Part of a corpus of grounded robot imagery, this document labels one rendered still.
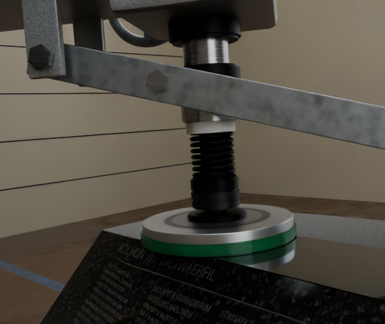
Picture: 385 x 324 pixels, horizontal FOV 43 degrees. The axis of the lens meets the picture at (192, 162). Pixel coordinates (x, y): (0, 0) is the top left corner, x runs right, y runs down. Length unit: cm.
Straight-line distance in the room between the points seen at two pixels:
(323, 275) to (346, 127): 19
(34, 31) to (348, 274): 48
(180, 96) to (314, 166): 574
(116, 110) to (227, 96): 556
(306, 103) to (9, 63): 507
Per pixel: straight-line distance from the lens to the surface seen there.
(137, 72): 65
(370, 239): 66
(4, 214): 549
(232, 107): 62
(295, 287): 51
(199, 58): 66
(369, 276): 52
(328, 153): 622
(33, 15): 69
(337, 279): 51
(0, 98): 548
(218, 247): 59
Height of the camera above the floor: 103
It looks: 4 degrees down
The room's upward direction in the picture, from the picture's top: 4 degrees counter-clockwise
